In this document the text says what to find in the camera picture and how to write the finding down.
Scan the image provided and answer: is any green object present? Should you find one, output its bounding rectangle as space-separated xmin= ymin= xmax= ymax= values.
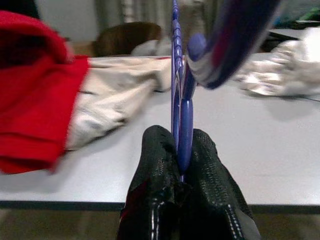
xmin=297 ymin=7 xmax=320 ymax=25

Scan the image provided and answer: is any red garment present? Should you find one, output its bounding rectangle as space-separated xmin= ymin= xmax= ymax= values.
xmin=0 ymin=10 xmax=91 ymax=175

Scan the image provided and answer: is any plain cardboard box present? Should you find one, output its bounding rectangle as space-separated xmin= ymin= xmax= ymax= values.
xmin=67 ymin=41 xmax=98 ymax=57

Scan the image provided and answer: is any cream plaid garment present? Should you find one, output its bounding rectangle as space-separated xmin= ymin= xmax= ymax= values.
xmin=66 ymin=56 xmax=176 ymax=152

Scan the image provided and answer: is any blue plastic hanger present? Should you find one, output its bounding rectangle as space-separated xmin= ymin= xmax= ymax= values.
xmin=170 ymin=0 xmax=208 ymax=182

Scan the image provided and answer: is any brown round stool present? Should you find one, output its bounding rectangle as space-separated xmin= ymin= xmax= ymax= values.
xmin=96 ymin=21 xmax=163 ymax=57

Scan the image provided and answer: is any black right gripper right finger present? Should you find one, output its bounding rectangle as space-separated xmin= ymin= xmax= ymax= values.
xmin=178 ymin=128 xmax=263 ymax=240

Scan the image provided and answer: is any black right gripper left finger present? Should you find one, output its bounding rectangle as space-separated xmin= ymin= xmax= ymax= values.
xmin=116 ymin=125 xmax=181 ymax=240

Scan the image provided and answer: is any white printed t-shirt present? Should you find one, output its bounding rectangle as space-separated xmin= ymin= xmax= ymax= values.
xmin=186 ymin=0 xmax=286 ymax=90

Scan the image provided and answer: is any grey white pillow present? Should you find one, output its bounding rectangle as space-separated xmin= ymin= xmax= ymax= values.
xmin=131 ymin=39 xmax=173 ymax=57

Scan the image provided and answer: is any white crumpled garment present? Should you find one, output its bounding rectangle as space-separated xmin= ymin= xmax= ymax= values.
xmin=233 ymin=26 xmax=320 ymax=98

